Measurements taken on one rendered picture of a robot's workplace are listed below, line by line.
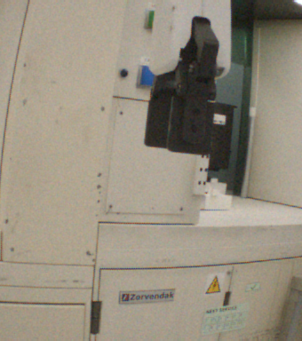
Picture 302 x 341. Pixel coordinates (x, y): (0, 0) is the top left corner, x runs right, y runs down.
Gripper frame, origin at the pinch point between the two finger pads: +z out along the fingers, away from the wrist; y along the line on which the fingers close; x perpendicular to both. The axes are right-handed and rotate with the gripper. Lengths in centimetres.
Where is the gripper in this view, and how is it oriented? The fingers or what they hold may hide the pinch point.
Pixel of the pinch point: (175, 138)
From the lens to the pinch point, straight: 53.8
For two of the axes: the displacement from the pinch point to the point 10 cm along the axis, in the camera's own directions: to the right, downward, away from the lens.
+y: -1.8, -0.7, 9.8
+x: -9.8, -1.0, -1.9
